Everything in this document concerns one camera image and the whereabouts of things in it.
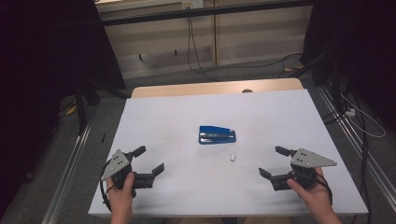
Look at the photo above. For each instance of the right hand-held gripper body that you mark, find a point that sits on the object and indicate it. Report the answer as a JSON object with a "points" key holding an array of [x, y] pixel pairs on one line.
{"points": [[306, 159]]}

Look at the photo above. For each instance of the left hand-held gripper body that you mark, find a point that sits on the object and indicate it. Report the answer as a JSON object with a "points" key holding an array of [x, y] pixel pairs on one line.
{"points": [[115, 165]]}

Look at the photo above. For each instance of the blue stapler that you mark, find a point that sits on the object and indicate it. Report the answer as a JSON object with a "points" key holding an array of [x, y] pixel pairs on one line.
{"points": [[218, 135]]}

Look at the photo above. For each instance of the person's left hand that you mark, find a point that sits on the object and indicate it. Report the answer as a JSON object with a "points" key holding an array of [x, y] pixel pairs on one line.
{"points": [[120, 199]]}

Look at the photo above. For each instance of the person's right hand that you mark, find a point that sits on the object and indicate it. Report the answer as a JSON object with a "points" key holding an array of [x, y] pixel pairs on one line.
{"points": [[316, 196]]}

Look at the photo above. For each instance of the small black stick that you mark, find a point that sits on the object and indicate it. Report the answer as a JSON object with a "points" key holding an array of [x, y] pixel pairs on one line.
{"points": [[103, 137]]}

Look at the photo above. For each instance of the white table cover sheet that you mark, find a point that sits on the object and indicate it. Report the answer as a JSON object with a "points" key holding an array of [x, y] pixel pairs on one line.
{"points": [[199, 183]]}

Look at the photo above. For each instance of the white power plug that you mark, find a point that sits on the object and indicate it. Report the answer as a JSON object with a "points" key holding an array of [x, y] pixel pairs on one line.
{"points": [[350, 112]]}

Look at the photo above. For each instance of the black metal stand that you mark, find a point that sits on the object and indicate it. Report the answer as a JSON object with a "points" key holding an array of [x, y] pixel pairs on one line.
{"points": [[81, 109]]}

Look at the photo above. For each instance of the yellow floor tape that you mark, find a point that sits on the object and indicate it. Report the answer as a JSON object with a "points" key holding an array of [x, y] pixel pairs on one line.
{"points": [[295, 67], [71, 110]]}

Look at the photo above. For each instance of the wooden table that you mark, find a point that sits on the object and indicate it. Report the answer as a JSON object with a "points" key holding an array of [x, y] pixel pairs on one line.
{"points": [[202, 87]]}

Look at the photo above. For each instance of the black curtain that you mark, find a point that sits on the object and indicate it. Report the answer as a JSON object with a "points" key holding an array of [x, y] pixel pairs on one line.
{"points": [[40, 77], [358, 46]]}

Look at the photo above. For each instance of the black horizontal bar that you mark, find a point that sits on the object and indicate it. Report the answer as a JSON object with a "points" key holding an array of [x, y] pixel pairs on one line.
{"points": [[202, 13]]}

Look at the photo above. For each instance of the aluminium floor rail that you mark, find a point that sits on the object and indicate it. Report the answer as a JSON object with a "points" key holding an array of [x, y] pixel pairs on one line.
{"points": [[358, 146], [67, 177]]}

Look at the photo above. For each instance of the white wall socket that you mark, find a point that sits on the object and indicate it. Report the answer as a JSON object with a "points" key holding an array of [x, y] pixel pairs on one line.
{"points": [[193, 4]]}

